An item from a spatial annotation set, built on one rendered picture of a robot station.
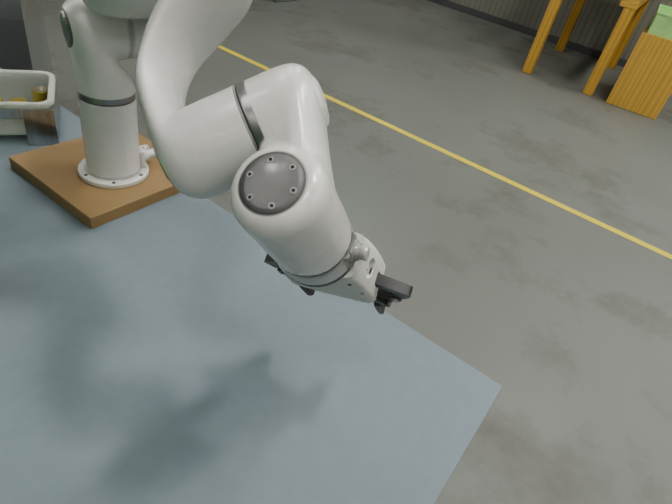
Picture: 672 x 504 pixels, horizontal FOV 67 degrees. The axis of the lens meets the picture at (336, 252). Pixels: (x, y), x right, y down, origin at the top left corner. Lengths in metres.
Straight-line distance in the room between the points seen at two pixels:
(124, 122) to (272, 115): 0.61
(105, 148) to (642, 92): 4.92
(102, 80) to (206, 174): 0.56
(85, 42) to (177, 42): 0.45
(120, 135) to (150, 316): 0.35
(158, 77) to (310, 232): 0.19
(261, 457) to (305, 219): 0.38
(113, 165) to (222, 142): 0.63
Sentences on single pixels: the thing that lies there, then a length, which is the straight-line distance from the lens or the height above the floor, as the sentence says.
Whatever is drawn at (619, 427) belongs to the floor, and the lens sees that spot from 2.04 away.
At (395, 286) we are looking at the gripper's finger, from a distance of 0.52.
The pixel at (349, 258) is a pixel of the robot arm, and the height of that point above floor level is 1.06.
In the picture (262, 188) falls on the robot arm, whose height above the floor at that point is 1.14.
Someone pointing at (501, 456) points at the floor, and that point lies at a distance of 1.73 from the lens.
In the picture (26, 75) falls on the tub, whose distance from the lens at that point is 1.34.
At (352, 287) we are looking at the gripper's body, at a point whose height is 1.00.
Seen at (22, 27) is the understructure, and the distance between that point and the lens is 1.99.
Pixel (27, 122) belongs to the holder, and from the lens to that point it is 1.21.
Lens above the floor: 1.32
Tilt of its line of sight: 38 degrees down
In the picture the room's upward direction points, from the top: 13 degrees clockwise
